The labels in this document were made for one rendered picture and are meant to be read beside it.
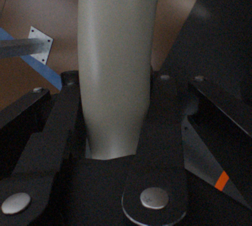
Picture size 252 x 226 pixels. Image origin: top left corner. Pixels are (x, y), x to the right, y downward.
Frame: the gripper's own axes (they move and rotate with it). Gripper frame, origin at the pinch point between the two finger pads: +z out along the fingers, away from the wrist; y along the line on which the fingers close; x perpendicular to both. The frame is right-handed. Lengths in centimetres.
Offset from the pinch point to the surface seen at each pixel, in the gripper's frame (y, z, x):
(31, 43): -66, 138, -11
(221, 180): 47, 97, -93
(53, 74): -58, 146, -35
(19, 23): -80, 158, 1
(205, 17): 38, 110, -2
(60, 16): -46, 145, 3
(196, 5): 34, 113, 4
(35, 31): -66, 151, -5
